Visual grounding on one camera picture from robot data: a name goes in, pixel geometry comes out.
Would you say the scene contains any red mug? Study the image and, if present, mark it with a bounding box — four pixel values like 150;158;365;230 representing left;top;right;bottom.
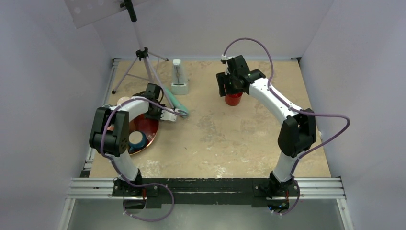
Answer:
225;92;243;106

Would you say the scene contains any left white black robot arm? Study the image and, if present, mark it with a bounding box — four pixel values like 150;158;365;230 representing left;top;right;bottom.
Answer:
89;83;164;196

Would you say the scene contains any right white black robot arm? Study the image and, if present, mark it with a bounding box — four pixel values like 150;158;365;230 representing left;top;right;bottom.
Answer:
216;55;316;197

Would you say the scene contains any blue white mug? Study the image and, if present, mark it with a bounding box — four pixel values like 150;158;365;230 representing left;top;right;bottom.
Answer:
129;131;148;154

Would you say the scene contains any light pink mug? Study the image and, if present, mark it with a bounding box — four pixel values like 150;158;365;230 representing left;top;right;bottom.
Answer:
117;96;131;105

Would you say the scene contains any red round tray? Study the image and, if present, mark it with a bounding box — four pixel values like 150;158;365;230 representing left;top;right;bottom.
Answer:
128;115;159;155

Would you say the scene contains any white metronome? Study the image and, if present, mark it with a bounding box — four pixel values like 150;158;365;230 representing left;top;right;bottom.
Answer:
171;59;189;95

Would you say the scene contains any silver tripod stand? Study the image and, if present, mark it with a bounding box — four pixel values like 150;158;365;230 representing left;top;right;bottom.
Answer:
111;0;175;108

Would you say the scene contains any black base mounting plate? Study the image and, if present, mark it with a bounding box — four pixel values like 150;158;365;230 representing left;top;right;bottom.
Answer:
112;178;299;210

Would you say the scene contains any white perforated board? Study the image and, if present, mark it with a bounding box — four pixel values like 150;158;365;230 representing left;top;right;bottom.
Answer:
64;0;147;29

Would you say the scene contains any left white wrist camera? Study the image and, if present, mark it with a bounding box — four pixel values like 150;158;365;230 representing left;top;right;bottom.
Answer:
160;110;177;122

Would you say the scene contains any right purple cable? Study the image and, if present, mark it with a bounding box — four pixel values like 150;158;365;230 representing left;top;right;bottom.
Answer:
221;38;351;217

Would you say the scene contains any aluminium frame rail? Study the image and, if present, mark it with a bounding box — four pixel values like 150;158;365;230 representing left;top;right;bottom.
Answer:
58;178;353;230

